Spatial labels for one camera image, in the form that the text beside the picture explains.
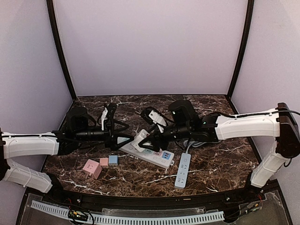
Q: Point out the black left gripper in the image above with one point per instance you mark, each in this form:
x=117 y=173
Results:
x=110 y=138

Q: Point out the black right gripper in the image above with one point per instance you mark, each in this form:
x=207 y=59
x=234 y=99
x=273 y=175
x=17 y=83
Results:
x=158 y=139

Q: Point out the small blue charger plug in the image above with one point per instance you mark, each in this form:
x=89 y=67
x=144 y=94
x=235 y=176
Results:
x=113 y=160

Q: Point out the white multicolour power strip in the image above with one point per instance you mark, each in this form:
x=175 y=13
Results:
x=162 y=158

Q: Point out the small pink charger plug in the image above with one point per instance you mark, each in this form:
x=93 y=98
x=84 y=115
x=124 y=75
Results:
x=104 y=162

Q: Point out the light blue power strip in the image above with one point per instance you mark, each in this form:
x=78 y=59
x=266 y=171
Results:
x=183 y=168

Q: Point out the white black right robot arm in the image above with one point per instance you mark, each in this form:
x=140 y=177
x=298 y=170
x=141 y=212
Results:
x=278 y=123

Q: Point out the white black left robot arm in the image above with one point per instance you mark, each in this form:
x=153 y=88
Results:
x=81 y=129

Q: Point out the pink cube socket adapter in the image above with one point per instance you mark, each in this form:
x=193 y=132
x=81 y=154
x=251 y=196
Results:
x=92 y=168

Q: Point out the small green circuit board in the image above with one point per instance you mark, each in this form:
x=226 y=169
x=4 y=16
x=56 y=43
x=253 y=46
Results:
x=77 y=215

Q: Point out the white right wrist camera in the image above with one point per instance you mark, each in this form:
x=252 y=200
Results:
x=153 y=117

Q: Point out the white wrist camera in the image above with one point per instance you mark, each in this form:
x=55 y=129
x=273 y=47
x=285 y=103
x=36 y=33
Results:
x=153 y=117
x=108 y=114

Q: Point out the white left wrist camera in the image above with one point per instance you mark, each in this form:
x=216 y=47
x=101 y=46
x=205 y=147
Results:
x=108 y=114

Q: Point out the black front table rail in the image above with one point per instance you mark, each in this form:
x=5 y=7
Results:
x=226 y=200

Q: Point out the white slotted cable duct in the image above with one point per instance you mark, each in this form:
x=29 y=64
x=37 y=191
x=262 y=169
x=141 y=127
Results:
x=98 y=219

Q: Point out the left black frame post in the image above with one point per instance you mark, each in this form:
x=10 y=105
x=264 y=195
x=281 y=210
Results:
x=59 y=48

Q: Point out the black frame post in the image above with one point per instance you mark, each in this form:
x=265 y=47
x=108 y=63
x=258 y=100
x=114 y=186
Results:
x=243 y=45
x=59 y=48

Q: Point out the right black frame post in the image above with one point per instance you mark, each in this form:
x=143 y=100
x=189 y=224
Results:
x=243 y=45

